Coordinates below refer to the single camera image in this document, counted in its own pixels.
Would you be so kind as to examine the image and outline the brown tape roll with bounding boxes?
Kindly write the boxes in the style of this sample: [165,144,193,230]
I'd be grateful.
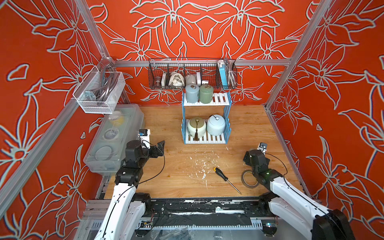
[241,170,259,189]

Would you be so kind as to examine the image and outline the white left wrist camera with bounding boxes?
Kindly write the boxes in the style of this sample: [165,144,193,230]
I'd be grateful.
[139,129,151,149]

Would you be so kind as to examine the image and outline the translucent plastic storage box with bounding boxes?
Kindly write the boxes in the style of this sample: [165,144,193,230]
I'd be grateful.
[84,104,145,175]

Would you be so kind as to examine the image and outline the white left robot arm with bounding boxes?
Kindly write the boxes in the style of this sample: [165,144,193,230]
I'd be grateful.
[95,140,165,240]

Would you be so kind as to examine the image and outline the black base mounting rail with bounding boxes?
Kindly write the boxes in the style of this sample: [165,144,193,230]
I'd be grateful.
[150,197,275,217]

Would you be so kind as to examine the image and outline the light blue flat box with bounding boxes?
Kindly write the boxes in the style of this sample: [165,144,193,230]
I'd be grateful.
[218,60,228,89]

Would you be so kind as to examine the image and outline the blue white slatted shelf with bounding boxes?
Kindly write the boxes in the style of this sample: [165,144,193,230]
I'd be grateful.
[181,91,233,145]

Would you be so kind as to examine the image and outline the pale blue round jar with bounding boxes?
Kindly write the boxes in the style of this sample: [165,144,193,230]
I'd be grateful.
[207,115,226,136]

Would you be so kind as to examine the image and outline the grey tubes in basket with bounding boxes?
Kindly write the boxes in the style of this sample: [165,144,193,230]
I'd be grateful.
[85,71,119,102]

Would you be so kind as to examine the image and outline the small metal spool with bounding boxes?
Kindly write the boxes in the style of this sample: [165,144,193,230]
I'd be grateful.
[153,76,162,87]

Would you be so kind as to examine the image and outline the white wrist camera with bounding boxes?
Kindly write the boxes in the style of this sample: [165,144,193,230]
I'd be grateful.
[139,129,151,149]
[257,143,268,155]

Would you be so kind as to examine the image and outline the cream round jar with tassel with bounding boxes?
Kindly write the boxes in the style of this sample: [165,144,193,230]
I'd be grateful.
[187,117,207,141]

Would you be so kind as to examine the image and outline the black yellow screwdriver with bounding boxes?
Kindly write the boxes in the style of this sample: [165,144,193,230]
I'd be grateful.
[214,167,242,195]

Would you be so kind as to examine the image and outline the metal flexible hose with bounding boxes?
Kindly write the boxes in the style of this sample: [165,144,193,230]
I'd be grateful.
[226,58,237,88]

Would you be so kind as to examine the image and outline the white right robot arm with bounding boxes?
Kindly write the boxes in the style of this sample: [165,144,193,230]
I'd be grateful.
[243,150,355,240]

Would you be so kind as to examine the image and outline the green tea canister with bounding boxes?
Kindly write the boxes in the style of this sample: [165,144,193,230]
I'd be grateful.
[199,84,214,104]

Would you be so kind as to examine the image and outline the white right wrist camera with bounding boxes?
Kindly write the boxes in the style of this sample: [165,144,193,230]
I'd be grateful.
[257,143,268,155]

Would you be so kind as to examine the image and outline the clear plastic wall basket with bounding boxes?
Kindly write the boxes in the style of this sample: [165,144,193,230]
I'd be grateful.
[73,67,125,114]

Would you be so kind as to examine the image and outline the black wire basket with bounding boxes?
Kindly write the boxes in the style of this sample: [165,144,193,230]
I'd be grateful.
[148,58,238,90]

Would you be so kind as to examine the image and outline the blue tea canister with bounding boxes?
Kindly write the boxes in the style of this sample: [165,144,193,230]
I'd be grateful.
[185,84,200,104]

